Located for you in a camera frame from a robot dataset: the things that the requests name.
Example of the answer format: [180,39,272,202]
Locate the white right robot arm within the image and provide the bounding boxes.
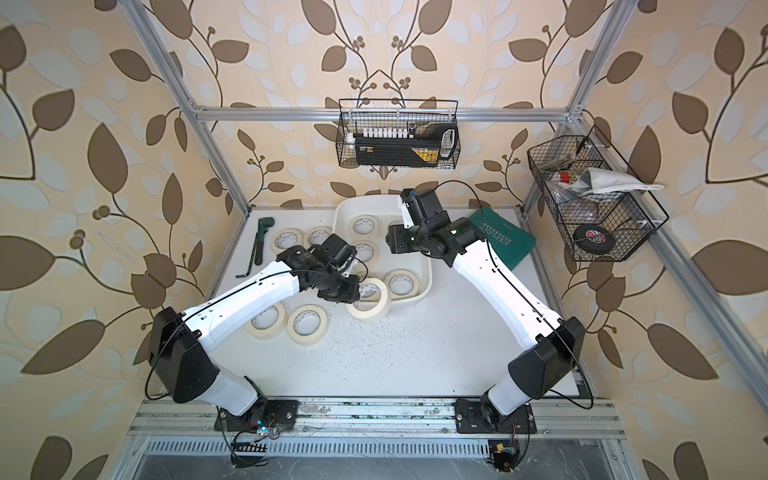
[386,219,584,418]

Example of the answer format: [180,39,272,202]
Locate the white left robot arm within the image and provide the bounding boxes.
[148,234,360,417]

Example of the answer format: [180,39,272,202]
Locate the white plastic storage box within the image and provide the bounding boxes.
[333,195,432,308]

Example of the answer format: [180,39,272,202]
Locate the black yellow box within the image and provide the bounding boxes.
[354,137,440,168]

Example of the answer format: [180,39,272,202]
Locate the green pipe wrench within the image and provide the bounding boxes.
[252,217,275,265]

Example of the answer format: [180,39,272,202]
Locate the green tool case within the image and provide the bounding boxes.
[469,207,536,270]

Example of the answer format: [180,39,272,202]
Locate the black round disc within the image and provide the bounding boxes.
[573,224,616,256]

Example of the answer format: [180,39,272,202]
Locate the grey cloth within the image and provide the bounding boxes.
[568,167,664,195]

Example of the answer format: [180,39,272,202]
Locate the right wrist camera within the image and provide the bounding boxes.
[399,188,450,231]

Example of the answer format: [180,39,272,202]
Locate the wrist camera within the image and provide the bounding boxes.
[312,234,357,271]
[399,188,450,231]

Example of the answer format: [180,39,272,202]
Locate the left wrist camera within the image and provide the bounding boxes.
[312,234,357,271]

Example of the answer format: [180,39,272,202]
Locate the black wire basket rear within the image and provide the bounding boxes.
[336,97,461,169]

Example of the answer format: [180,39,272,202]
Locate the black wire basket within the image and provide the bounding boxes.
[336,97,461,169]
[527,126,669,262]

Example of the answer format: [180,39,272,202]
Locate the black wire basket right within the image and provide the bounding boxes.
[527,126,669,262]

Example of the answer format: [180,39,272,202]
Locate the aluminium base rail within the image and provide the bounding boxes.
[128,397,627,440]

